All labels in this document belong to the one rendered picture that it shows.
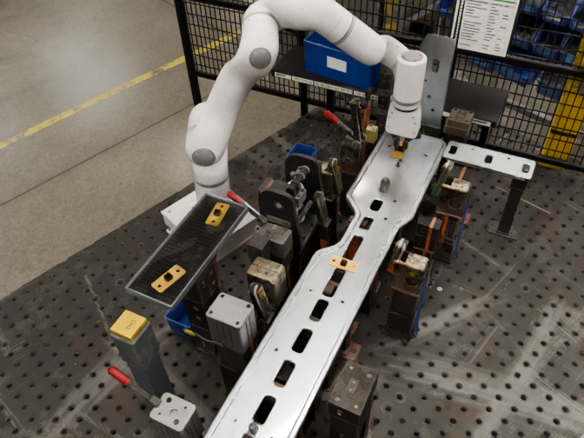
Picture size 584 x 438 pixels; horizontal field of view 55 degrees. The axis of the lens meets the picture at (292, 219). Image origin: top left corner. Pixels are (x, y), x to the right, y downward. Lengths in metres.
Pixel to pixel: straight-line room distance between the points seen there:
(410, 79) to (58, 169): 2.61
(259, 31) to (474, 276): 1.09
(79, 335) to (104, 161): 1.93
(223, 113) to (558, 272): 1.24
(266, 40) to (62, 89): 3.17
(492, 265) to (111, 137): 2.65
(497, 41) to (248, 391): 1.50
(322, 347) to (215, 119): 0.72
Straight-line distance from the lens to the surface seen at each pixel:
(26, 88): 4.70
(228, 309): 1.40
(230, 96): 1.66
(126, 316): 1.39
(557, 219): 2.32
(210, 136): 1.72
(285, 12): 1.55
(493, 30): 2.22
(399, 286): 1.65
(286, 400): 1.39
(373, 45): 1.61
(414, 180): 1.88
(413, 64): 1.66
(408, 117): 1.77
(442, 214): 1.89
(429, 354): 1.83
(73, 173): 3.73
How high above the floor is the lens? 2.25
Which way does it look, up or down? 46 degrees down
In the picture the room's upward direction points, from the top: 3 degrees counter-clockwise
